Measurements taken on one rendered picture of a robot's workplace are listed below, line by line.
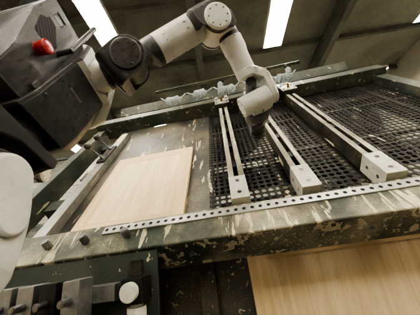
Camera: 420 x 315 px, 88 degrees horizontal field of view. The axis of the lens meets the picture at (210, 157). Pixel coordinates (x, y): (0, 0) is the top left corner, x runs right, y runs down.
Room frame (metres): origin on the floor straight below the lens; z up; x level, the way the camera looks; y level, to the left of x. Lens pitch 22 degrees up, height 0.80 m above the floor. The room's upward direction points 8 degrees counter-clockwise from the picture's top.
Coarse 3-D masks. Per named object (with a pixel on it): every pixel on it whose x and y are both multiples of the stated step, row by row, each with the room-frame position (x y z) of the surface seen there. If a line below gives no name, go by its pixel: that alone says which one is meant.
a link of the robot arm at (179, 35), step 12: (192, 12) 0.42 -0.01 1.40; (204, 12) 0.42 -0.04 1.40; (216, 12) 0.42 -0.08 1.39; (228, 12) 0.43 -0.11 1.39; (168, 24) 0.43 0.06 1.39; (180, 24) 0.43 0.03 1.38; (192, 24) 0.44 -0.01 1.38; (204, 24) 0.43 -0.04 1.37; (216, 24) 0.43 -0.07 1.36; (228, 24) 0.44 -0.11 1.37; (156, 36) 0.43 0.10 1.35; (168, 36) 0.44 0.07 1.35; (180, 36) 0.45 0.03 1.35; (192, 36) 0.46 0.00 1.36; (204, 36) 0.48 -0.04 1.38; (168, 48) 0.46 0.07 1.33; (180, 48) 0.47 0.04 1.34; (216, 48) 0.55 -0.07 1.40; (168, 60) 0.49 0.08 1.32
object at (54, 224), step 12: (120, 144) 1.30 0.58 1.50; (96, 168) 1.10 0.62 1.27; (84, 180) 1.04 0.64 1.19; (96, 180) 1.08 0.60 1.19; (72, 192) 0.97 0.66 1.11; (84, 192) 0.99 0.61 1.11; (72, 204) 0.93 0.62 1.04; (60, 216) 0.87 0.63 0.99; (48, 228) 0.83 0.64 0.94; (60, 228) 0.87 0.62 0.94
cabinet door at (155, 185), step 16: (128, 160) 1.15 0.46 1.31; (144, 160) 1.11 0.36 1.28; (160, 160) 1.09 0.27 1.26; (176, 160) 1.06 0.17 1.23; (112, 176) 1.05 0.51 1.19; (128, 176) 1.03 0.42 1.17; (144, 176) 1.00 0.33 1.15; (160, 176) 0.98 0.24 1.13; (176, 176) 0.95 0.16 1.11; (112, 192) 0.96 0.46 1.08; (128, 192) 0.94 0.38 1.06; (144, 192) 0.92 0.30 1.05; (160, 192) 0.90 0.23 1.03; (176, 192) 0.87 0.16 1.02; (96, 208) 0.90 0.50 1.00; (112, 208) 0.88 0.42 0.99; (128, 208) 0.87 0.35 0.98; (144, 208) 0.85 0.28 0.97; (160, 208) 0.83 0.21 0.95; (176, 208) 0.81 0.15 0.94; (80, 224) 0.85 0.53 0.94; (96, 224) 0.83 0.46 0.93; (112, 224) 0.82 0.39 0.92
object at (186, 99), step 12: (300, 72) 1.66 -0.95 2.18; (312, 72) 1.65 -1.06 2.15; (324, 72) 1.64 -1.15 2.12; (336, 72) 1.64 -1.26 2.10; (240, 84) 1.72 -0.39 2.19; (180, 96) 1.78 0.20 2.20; (192, 96) 1.76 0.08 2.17; (204, 96) 1.75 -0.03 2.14; (216, 96) 1.74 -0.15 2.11; (132, 108) 1.83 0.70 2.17; (144, 108) 1.81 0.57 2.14; (156, 108) 1.80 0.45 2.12
